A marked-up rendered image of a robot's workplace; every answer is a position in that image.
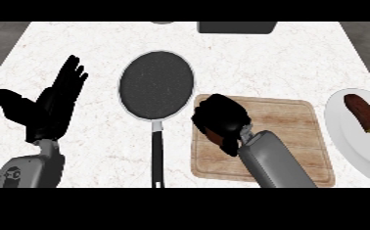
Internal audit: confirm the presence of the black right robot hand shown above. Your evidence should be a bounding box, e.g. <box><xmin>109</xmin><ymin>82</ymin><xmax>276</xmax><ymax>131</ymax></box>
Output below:
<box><xmin>190</xmin><ymin>93</ymin><xmax>254</xmax><ymax>158</ymax></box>

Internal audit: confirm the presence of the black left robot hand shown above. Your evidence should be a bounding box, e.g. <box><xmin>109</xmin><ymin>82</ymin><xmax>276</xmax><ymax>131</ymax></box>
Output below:
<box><xmin>0</xmin><ymin>54</ymin><xmax>90</xmax><ymax>145</ymax></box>

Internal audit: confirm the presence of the brown cupcake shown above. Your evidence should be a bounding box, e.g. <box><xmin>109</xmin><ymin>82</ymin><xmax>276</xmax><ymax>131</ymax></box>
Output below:
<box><xmin>204</xmin><ymin>126</ymin><xmax>227</xmax><ymax>147</ymax></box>

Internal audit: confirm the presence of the wooden cutting board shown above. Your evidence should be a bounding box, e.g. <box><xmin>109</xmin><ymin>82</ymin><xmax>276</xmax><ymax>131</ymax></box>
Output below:
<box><xmin>190</xmin><ymin>93</ymin><xmax>336</xmax><ymax>188</ymax></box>

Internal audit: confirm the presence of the dark grey frying pan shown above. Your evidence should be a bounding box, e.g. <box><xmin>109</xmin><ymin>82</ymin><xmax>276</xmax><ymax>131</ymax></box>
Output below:
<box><xmin>117</xmin><ymin>50</ymin><xmax>196</xmax><ymax>189</ymax></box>

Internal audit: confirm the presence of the white plate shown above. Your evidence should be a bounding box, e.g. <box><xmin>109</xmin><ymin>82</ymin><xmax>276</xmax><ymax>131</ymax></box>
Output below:
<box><xmin>323</xmin><ymin>88</ymin><xmax>370</xmax><ymax>179</ymax></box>

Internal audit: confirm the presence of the dark grey appliance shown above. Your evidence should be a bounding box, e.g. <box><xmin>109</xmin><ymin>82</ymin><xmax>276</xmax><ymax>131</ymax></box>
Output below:
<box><xmin>196</xmin><ymin>22</ymin><xmax>279</xmax><ymax>35</ymax></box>

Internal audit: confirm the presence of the dark brown sausage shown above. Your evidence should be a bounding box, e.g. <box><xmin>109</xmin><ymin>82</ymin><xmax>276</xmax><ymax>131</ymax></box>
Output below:
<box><xmin>342</xmin><ymin>93</ymin><xmax>370</xmax><ymax>133</ymax></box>

